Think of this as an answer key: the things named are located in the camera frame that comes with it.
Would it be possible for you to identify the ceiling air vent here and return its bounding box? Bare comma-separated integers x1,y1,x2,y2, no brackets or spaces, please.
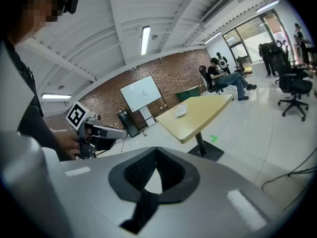
201,0,234,24

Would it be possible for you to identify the person's left hand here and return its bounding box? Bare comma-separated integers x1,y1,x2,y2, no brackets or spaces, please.
53,129,81,156

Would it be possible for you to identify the black leaning panel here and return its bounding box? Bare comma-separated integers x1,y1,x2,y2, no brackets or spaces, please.
117,109,141,139

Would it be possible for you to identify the wall whiteboard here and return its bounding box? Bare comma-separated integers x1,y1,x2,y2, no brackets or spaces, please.
119,75,163,114

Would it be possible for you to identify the person's head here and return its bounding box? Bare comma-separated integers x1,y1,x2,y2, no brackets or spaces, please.
6,0,64,46

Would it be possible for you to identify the black floor cable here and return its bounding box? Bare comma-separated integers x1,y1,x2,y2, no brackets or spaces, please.
262,146,317,212

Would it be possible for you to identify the large black office chair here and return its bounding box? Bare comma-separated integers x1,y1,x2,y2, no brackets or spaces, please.
270,43,314,122

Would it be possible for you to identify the white counter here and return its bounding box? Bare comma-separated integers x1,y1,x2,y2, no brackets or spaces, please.
251,60,271,78

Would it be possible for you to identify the person's torso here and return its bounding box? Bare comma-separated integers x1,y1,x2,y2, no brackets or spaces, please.
0,38,46,140

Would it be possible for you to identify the long ceiling light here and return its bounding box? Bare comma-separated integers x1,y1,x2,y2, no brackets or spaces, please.
256,0,280,14
140,25,152,56
204,31,222,45
40,93,72,100

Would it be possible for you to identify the clear plastic bag with footwear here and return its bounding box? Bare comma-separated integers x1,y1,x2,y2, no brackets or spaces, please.
174,103,188,119

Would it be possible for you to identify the black head-worn camera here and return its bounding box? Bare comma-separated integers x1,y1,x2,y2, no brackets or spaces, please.
59,0,80,15

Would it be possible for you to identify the small white board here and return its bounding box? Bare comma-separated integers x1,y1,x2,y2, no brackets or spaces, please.
139,106,157,128

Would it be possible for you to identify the green sofa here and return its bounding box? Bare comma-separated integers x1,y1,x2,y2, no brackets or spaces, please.
174,85,202,103

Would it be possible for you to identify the small black office chair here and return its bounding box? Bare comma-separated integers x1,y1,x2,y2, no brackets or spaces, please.
233,56,249,78

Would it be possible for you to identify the black mesh office chair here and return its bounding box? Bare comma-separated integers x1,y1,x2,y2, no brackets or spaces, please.
198,65,224,95

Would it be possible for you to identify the yellow wooden pedestal table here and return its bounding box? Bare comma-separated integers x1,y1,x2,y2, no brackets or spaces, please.
154,94,234,163

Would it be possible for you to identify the person's left forearm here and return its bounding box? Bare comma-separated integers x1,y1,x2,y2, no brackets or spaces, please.
17,102,73,162

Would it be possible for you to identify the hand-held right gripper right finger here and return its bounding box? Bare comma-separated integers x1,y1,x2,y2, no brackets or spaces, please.
157,147,200,204

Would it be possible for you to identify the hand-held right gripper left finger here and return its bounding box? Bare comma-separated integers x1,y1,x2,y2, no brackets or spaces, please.
108,147,159,203

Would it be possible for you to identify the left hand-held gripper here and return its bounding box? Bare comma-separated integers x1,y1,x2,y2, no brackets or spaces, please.
65,101,128,159

